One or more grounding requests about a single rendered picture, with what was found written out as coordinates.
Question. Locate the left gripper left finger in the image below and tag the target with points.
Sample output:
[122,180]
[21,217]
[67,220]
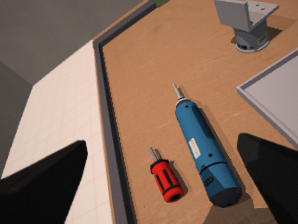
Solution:
[43,192]

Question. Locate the grey cylindrical module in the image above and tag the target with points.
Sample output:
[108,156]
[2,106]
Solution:
[253,41]

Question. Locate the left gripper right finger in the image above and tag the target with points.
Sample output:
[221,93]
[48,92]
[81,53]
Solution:
[274,170]

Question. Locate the red screwdriver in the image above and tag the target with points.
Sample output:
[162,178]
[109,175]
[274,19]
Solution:
[166,180]

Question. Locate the grey metal bracket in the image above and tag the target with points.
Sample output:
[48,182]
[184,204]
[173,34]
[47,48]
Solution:
[238,14]

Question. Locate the blue electric screwdriver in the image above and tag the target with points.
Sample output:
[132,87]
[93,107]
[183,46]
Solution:
[219,181]

